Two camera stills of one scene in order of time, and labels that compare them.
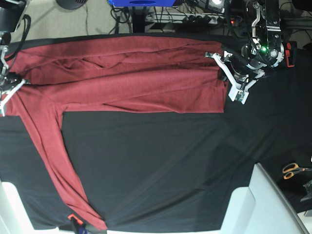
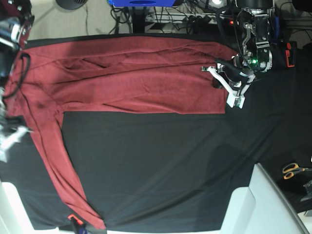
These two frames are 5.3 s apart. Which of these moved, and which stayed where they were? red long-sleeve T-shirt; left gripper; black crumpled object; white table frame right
Moved: left gripper
Stayed: red long-sleeve T-shirt; white table frame right; black crumpled object
